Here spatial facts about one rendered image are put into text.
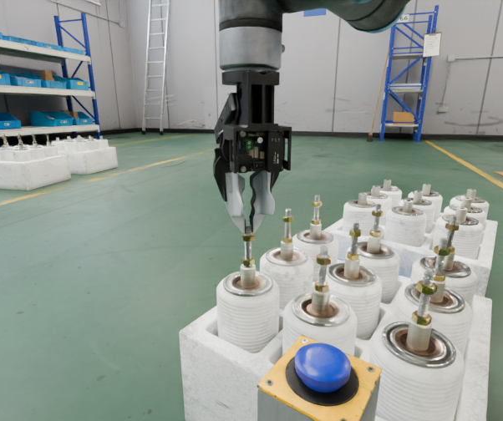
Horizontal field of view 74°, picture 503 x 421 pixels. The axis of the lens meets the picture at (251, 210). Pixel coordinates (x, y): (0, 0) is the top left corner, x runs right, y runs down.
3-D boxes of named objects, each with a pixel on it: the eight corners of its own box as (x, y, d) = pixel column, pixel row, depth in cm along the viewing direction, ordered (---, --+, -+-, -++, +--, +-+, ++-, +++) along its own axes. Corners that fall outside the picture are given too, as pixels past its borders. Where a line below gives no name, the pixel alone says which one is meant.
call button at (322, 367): (356, 376, 26) (358, 353, 25) (336, 413, 22) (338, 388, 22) (308, 355, 28) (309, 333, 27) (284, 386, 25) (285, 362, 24)
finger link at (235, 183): (231, 246, 43) (233, 175, 41) (222, 231, 49) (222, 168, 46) (255, 245, 44) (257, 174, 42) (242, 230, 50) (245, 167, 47)
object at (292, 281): (287, 321, 72) (290, 242, 67) (319, 347, 64) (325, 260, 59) (249, 337, 67) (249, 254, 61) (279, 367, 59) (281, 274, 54)
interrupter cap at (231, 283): (281, 281, 52) (281, 276, 52) (258, 304, 46) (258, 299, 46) (239, 270, 56) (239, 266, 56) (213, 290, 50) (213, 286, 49)
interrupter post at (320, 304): (332, 310, 45) (333, 287, 44) (324, 318, 43) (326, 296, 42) (315, 304, 46) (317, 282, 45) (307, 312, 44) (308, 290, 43)
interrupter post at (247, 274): (258, 283, 52) (258, 264, 51) (251, 291, 49) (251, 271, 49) (245, 280, 53) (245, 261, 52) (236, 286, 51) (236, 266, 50)
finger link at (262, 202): (261, 244, 44) (259, 174, 42) (249, 229, 50) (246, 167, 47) (283, 240, 45) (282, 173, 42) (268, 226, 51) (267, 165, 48)
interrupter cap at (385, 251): (380, 265, 58) (381, 261, 58) (343, 251, 63) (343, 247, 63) (402, 253, 62) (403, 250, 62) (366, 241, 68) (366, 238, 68)
